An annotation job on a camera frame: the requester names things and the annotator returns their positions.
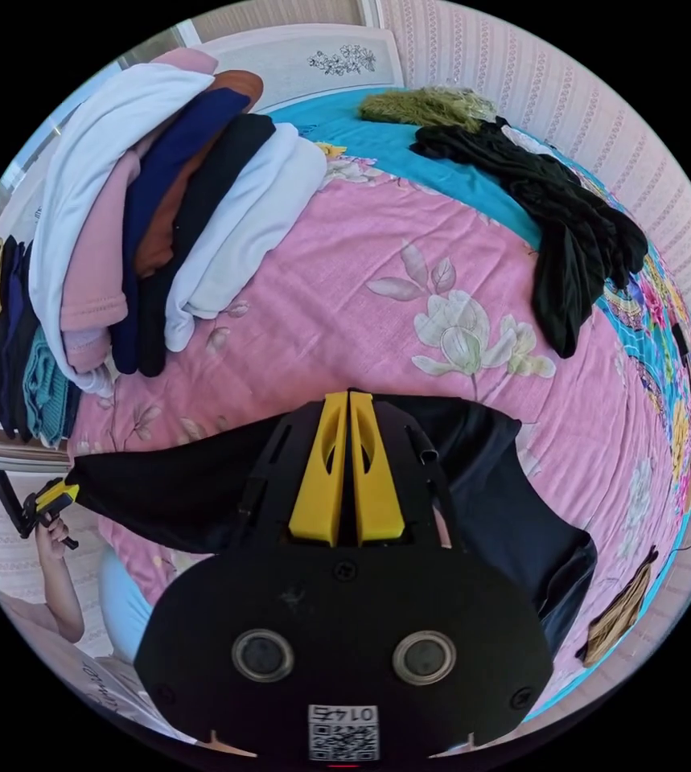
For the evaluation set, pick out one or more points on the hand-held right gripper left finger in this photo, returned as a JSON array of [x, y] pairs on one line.
[[316, 482]]

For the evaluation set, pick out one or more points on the brown garment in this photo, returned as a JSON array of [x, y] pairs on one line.
[[616, 621]]

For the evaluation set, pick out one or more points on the pile of dark folded clothes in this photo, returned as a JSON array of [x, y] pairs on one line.
[[13, 350]]

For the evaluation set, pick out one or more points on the bed with pink floral quilt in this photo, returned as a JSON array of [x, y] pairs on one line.
[[351, 271]]

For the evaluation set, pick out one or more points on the person's left hand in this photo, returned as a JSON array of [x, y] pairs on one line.
[[52, 543]]

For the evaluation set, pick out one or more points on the black long sleeve shirt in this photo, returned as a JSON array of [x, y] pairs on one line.
[[170, 491]]

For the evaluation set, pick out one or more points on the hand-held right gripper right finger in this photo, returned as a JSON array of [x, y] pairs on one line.
[[378, 482]]

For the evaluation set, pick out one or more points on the person's left forearm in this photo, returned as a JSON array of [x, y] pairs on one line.
[[61, 597]]

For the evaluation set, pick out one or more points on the green fringed garment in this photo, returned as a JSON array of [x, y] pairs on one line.
[[423, 105]]

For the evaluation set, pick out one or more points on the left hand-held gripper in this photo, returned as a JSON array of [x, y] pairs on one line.
[[36, 509]]

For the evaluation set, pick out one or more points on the person's body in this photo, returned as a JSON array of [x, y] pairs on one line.
[[125, 603]]

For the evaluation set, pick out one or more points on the heap of black garments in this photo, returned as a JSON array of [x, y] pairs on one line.
[[562, 241]]

